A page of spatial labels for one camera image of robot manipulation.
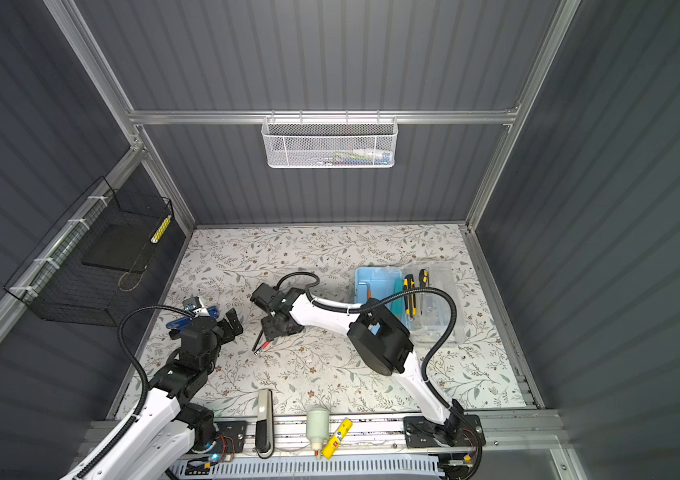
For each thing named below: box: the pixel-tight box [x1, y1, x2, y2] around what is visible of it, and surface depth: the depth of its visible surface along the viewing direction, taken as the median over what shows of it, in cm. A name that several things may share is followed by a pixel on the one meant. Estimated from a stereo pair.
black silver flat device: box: [255, 389, 275, 459], surface depth 74 cm
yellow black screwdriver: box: [418, 268, 429, 287], surface depth 92 cm
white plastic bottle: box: [306, 409, 330, 460], surface depth 71 cm
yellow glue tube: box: [322, 418, 353, 460], surface depth 73 cm
